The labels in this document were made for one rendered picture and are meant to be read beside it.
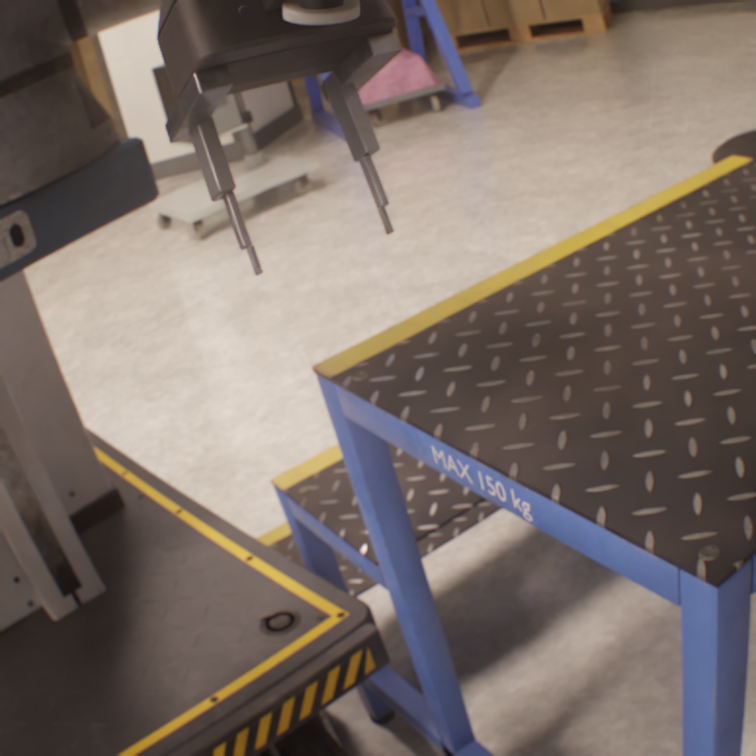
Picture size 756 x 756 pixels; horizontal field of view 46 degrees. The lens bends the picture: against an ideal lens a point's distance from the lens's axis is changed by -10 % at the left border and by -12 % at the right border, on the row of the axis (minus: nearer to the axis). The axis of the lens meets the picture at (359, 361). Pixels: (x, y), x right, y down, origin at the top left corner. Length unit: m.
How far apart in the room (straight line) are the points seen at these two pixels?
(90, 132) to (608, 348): 0.44
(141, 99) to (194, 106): 4.63
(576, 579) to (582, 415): 0.81
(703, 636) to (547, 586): 0.92
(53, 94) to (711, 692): 0.66
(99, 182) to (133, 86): 4.16
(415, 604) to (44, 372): 0.56
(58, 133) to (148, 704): 0.54
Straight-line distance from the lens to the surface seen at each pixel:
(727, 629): 0.50
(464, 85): 4.58
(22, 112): 0.78
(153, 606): 1.06
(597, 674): 1.25
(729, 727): 0.57
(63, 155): 0.77
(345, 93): 0.35
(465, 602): 1.42
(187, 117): 0.32
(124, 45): 4.93
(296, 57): 0.33
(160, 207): 3.78
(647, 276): 0.79
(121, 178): 0.81
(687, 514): 0.51
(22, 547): 1.07
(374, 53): 0.33
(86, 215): 0.80
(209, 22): 0.30
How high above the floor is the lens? 0.91
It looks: 24 degrees down
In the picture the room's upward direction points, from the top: 17 degrees counter-clockwise
